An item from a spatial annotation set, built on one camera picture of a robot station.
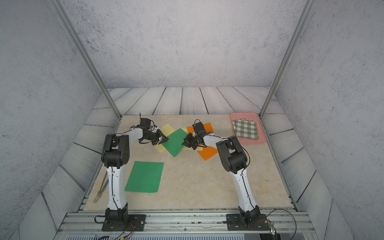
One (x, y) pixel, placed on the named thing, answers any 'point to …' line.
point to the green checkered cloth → (245, 129)
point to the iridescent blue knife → (105, 185)
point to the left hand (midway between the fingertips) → (170, 138)
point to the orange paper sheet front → (208, 152)
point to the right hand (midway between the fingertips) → (180, 142)
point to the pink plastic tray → (251, 116)
